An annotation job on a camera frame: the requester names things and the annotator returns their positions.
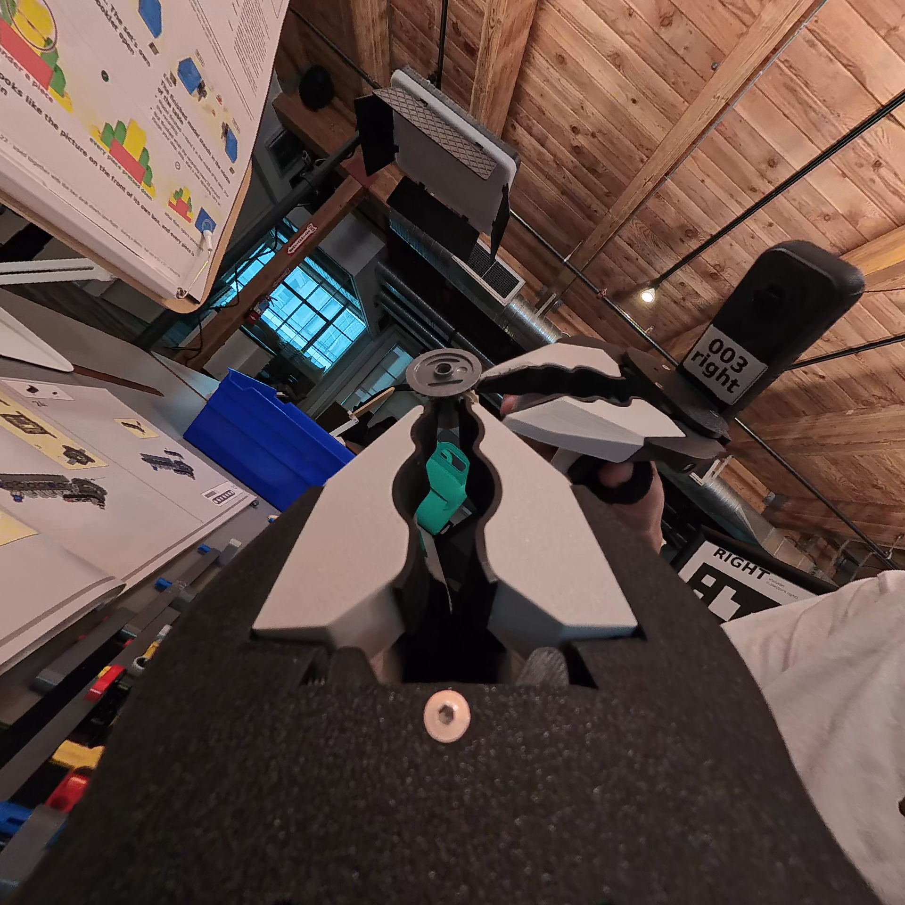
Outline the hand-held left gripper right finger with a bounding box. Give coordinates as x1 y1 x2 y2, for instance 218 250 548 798
461 404 641 656

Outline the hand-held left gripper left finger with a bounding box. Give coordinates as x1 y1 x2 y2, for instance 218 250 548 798
251 406 430 660

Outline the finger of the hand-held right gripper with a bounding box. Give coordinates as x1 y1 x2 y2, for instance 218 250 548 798
477 337 643 407
501 396 690 464

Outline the grey lego differential housing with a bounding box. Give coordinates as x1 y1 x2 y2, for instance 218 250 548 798
405 348 486 425

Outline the lego instruction booklet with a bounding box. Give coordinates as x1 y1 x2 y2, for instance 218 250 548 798
0 378 260 674

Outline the lego chassis assembly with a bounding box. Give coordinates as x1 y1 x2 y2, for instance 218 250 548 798
0 536 245 860

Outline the person's right hand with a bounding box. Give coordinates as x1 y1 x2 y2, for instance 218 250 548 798
597 461 667 556

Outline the white air vent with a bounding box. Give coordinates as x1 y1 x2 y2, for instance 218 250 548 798
452 239 527 306

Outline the blue plastic bin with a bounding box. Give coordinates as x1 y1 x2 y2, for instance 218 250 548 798
182 368 356 511

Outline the framed black white marker sign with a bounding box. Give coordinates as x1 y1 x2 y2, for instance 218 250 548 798
670 527 841 625

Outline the window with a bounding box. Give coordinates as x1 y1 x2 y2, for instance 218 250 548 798
240 260 370 370

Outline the studio light panel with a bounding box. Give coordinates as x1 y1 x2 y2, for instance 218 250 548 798
354 67 522 264

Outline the person's white printed shirt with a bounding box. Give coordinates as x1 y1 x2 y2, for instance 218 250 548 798
720 569 905 905

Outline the white board stand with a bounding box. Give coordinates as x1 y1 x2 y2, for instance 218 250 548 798
0 258 117 373

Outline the printed instruction board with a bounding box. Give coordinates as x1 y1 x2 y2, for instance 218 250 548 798
0 0 292 313

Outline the silver air duct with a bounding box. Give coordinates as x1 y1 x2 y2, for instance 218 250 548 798
505 296 567 344

